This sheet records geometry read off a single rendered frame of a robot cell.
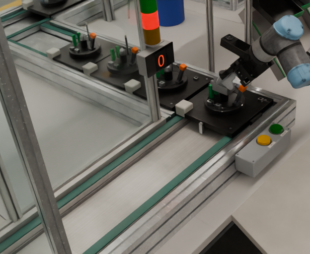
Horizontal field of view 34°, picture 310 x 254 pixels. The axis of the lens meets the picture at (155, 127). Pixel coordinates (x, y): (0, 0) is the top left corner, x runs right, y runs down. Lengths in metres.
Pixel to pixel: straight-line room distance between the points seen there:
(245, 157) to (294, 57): 0.33
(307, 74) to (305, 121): 0.46
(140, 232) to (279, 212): 0.42
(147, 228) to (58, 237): 0.35
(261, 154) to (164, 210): 0.36
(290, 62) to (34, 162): 0.79
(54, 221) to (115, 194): 0.51
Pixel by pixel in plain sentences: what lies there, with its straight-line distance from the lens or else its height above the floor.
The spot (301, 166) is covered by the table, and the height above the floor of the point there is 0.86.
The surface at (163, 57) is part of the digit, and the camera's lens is 1.57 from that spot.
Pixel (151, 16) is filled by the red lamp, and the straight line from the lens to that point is 1.49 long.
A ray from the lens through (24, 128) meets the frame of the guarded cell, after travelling 0.89.
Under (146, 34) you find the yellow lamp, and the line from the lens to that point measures 1.52.
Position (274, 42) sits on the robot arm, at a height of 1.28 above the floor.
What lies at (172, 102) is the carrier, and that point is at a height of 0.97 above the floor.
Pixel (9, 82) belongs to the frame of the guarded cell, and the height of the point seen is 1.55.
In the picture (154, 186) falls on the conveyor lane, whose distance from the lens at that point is 1.52.
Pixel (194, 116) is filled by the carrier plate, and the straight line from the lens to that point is 1.70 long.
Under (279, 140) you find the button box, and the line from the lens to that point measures 1.61.
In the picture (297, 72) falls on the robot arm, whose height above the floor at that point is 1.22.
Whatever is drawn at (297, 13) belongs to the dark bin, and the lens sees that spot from 1.84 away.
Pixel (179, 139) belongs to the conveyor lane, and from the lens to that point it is 1.69.
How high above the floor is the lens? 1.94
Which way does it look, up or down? 36 degrees down
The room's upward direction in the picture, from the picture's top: 7 degrees counter-clockwise
